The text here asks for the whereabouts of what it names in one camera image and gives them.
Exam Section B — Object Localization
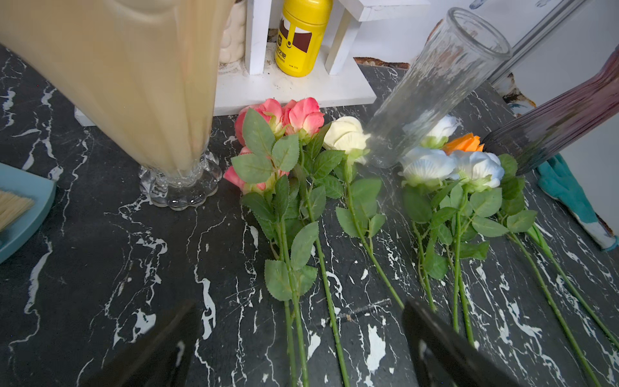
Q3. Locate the white wooden shelf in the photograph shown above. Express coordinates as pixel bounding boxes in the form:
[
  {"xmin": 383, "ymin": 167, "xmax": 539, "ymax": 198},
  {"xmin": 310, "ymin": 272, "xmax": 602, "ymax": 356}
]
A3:
[{"xmin": 73, "ymin": 0, "xmax": 431, "ymax": 127}]

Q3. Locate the yellow bottle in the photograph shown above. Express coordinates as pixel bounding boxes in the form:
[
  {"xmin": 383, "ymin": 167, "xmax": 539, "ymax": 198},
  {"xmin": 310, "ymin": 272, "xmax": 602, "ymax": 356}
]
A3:
[{"xmin": 275, "ymin": 0, "xmax": 333, "ymax": 77}]

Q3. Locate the purple glass vase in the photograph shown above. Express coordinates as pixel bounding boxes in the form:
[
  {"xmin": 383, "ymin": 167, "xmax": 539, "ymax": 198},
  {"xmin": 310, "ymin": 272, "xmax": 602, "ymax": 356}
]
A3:
[{"xmin": 483, "ymin": 49, "xmax": 618, "ymax": 174}]

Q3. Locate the yellow fluted vase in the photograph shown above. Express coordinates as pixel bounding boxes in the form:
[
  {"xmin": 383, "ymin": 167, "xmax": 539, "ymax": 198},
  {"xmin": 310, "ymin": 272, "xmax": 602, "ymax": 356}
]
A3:
[{"xmin": 1, "ymin": 1, "xmax": 233, "ymax": 211}]

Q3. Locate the teal rubber glove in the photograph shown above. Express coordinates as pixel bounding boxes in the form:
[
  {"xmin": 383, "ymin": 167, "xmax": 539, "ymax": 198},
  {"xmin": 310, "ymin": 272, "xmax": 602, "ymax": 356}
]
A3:
[{"xmin": 537, "ymin": 154, "xmax": 618, "ymax": 252}]

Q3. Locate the white rose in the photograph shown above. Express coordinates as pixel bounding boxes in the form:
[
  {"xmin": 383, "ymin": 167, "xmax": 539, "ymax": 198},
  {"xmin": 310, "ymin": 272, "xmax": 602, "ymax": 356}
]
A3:
[
  {"xmin": 401, "ymin": 147, "xmax": 456, "ymax": 312},
  {"xmin": 421, "ymin": 115, "xmax": 461, "ymax": 149},
  {"xmin": 451, "ymin": 151, "xmax": 505, "ymax": 345}
]

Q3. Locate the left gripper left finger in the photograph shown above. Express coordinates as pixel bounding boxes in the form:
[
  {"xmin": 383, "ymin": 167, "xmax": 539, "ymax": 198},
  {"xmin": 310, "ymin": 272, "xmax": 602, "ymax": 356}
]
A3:
[{"xmin": 82, "ymin": 300, "xmax": 198, "ymax": 386}]

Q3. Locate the clear glass cylinder vase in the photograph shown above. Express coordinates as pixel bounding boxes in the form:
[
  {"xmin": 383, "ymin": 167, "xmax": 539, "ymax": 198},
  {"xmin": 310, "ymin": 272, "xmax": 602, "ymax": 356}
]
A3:
[{"xmin": 364, "ymin": 7, "xmax": 512, "ymax": 169}]

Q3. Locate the teal dustpan with brush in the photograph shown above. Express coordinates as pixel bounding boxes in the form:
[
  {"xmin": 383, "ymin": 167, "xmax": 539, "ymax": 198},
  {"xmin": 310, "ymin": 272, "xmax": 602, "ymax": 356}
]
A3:
[{"xmin": 1, "ymin": 164, "xmax": 56, "ymax": 263}]

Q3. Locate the pink rose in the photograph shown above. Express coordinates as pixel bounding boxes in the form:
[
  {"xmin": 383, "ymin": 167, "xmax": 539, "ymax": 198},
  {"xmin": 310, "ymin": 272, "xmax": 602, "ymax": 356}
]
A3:
[
  {"xmin": 235, "ymin": 100, "xmax": 317, "ymax": 386},
  {"xmin": 224, "ymin": 147, "xmax": 298, "ymax": 386},
  {"xmin": 282, "ymin": 98, "xmax": 350, "ymax": 386}
]

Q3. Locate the cream rose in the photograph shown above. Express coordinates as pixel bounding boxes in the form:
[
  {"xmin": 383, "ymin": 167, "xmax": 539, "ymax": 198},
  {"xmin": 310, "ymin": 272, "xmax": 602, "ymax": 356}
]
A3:
[{"xmin": 323, "ymin": 116, "xmax": 405, "ymax": 308}]

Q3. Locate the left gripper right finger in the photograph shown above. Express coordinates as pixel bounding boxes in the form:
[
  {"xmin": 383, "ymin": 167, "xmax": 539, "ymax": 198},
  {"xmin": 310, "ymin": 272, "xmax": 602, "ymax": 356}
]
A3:
[{"xmin": 402, "ymin": 298, "xmax": 518, "ymax": 386}]

